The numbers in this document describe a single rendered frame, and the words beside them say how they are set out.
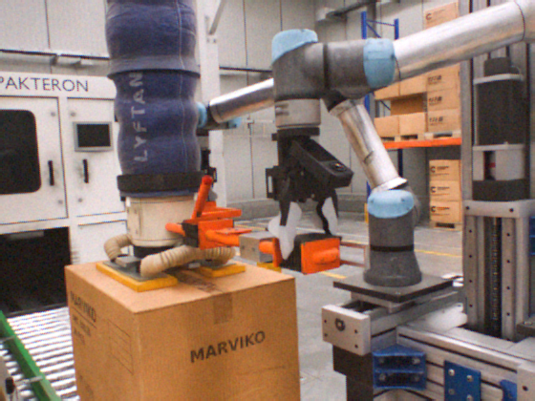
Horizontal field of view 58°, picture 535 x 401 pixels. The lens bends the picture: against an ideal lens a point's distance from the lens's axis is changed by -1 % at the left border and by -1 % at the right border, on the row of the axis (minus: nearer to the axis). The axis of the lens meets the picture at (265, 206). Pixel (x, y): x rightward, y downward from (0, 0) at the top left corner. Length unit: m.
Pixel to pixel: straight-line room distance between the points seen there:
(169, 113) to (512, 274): 0.87
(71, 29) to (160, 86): 9.16
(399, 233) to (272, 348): 0.42
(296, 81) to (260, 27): 11.64
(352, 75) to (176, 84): 0.56
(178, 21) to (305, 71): 0.55
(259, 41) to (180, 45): 11.06
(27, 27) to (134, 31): 8.96
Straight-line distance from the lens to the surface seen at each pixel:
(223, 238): 0.98
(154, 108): 1.22
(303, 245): 0.75
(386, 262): 1.28
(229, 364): 1.14
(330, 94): 1.37
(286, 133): 0.79
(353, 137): 1.43
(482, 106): 1.21
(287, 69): 0.79
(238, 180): 11.52
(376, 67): 0.79
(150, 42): 1.24
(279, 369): 1.22
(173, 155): 1.22
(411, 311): 1.32
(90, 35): 10.44
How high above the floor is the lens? 1.37
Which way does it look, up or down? 5 degrees down
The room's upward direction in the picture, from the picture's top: 3 degrees counter-clockwise
